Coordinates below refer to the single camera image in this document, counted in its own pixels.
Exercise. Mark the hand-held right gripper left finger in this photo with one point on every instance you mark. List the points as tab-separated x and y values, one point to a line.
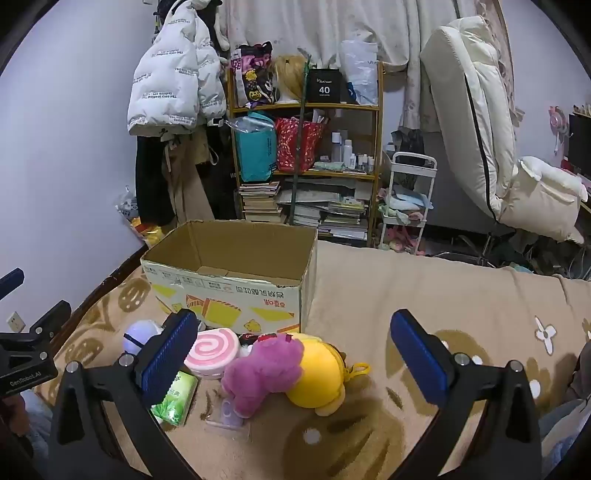
168	355

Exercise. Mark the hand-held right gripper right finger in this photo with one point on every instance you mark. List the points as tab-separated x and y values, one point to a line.
418	360

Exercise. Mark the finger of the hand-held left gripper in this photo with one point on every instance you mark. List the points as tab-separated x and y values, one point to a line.
11	282

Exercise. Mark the yellow plush toy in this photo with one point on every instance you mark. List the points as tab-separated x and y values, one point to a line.
318	374

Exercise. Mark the printed cardboard box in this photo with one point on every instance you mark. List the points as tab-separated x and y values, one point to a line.
258	300

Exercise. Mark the pink soft toys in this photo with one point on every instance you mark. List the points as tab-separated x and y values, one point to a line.
401	237

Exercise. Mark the purple and white plush ball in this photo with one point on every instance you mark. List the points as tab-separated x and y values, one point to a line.
138	334

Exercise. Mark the pink swirl plush cushion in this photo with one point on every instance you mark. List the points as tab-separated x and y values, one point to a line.
214	350

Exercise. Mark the green tissue packet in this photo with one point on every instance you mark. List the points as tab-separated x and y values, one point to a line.
178	401

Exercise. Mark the person's left leg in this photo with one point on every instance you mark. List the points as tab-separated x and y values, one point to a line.
37	420

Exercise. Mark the person's leg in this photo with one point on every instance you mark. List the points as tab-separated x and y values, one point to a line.
565	434
37	420

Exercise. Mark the beige printed blanket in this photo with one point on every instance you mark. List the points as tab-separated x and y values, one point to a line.
415	286

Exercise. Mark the clear plastic packet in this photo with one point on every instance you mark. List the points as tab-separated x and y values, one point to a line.
228	413

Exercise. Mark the pink bear plush toy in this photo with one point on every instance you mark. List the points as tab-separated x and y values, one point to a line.
263	369

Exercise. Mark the pile of snack packets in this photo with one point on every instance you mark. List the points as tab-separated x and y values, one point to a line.
147	233

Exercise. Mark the light blue folded cloth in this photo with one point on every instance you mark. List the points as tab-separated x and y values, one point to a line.
406	199

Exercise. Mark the person's right leg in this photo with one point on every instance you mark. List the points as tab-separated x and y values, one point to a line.
565	434

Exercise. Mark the black hanging clothes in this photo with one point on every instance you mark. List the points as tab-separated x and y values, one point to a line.
150	184

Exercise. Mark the beige hanging trousers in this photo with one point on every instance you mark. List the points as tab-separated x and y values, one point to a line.
184	184

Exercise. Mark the white trolley cart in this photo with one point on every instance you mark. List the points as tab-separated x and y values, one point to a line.
431	184

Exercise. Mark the pile of books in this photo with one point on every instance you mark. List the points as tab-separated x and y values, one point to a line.
263	203

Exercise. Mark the teal bag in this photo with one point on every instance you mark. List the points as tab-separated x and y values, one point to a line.
254	147

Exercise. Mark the group of cosmetic bottles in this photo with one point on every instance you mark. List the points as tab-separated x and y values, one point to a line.
344	147

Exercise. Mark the red gift bag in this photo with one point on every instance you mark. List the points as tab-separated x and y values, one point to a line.
295	143

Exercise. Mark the cream reclining chair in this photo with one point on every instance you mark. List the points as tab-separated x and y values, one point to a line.
466	115

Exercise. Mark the green pole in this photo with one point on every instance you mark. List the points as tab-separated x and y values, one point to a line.
300	138

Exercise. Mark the white puffer jacket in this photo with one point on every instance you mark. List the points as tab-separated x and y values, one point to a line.
161	78

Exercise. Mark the black monitor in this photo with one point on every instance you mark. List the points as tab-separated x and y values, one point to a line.
581	143

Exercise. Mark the wooden shelf rack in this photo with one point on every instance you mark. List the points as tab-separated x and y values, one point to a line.
304	107

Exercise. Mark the pink small fan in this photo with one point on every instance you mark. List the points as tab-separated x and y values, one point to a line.
558	117

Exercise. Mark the black box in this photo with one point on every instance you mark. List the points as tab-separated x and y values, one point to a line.
323	87

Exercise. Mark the pink and black printed bag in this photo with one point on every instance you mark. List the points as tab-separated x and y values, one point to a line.
254	74

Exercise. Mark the clear plastic bag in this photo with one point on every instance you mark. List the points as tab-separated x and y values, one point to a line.
360	64

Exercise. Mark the blond wig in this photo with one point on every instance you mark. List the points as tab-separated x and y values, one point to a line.
288	74

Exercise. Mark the white curtain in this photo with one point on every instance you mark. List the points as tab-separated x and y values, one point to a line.
323	23

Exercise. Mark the wall socket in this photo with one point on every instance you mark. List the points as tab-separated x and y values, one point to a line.
16	321

